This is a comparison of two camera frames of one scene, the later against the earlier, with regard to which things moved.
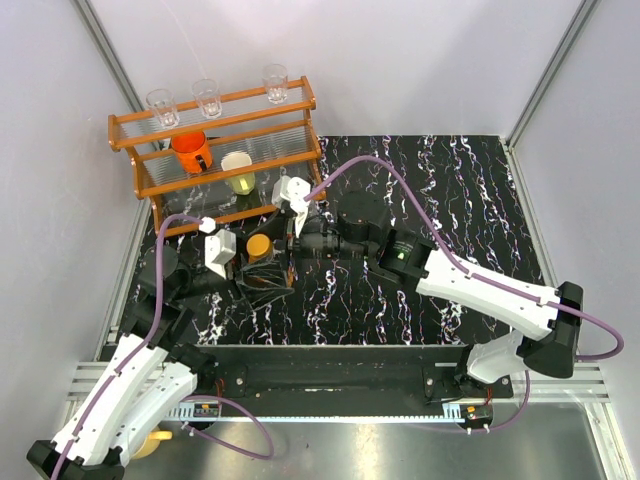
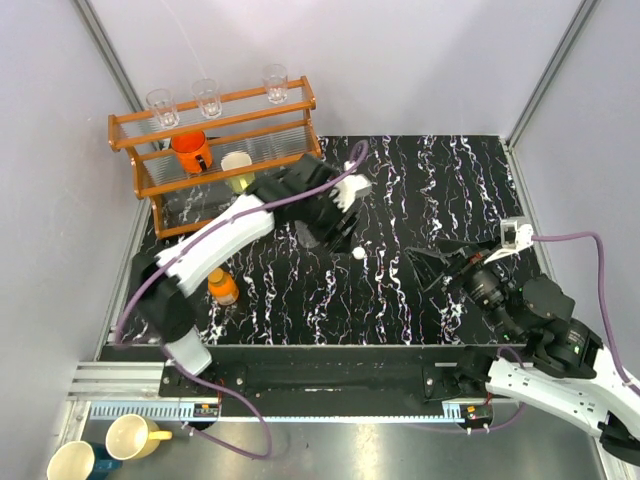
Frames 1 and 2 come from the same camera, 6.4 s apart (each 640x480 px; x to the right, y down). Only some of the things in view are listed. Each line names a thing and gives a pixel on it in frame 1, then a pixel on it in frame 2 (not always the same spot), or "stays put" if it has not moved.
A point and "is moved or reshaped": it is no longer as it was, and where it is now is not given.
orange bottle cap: [258, 244] is moved or reshaped
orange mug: [193, 151] stays put
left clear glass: [163, 103] stays put
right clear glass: [276, 78] stays put
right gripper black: [281, 226] → [429, 266]
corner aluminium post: [108, 53] stays put
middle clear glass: [207, 94] stays put
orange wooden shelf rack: [225, 167] stays put
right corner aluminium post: [579, 22] stays put
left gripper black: [234, 284] → [338, 239]
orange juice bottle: [259, 248] is moved or reshaped
